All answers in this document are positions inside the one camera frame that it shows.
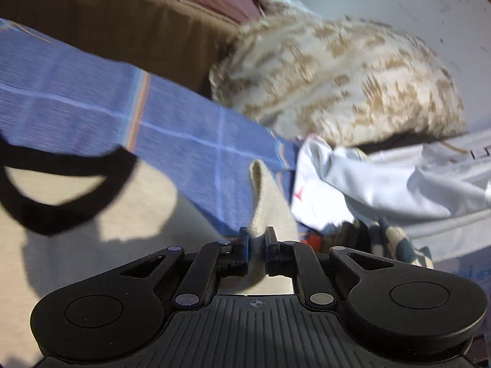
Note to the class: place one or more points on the blue plaid bed sheet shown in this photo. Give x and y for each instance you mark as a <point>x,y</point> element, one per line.
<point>76,103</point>

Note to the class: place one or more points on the white garment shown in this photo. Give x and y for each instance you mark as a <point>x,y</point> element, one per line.
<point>383,188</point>

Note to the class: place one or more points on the cream sweater with black trim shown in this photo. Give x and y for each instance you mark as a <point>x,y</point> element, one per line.
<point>115,257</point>

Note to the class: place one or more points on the cream floral pillow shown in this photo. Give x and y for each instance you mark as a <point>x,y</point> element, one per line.
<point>337,76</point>

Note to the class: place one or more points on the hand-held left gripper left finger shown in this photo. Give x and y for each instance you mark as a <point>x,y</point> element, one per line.
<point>242,251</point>

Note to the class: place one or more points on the blue and cream patterned cloth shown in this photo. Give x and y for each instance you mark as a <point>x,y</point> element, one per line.
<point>399,243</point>

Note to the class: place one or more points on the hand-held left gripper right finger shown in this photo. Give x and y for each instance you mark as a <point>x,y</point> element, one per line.
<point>271,251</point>

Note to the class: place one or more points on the brown bed with maroon cover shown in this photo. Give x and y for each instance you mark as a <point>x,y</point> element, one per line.
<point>115,19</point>

